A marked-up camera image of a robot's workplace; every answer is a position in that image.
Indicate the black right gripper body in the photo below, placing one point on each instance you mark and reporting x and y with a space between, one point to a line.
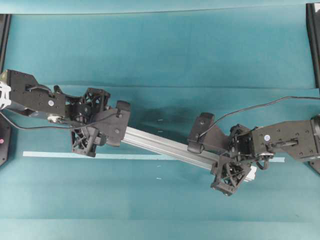
232 168

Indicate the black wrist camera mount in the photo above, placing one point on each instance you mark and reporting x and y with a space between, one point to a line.
112 123
213 141

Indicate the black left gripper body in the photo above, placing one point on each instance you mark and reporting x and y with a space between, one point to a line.
81 111

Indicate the light blue tape strip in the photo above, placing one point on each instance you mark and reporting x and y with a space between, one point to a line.
41 154

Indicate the black table frame rail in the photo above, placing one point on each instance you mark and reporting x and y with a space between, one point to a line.
313 32

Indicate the silver aluminium extrusion rail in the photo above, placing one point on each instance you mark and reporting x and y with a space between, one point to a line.
174 149

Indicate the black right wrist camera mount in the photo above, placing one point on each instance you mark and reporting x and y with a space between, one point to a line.
213 141

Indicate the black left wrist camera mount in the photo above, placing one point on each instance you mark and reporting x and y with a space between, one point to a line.
112 123

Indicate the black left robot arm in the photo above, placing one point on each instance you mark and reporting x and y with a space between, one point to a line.
21 93

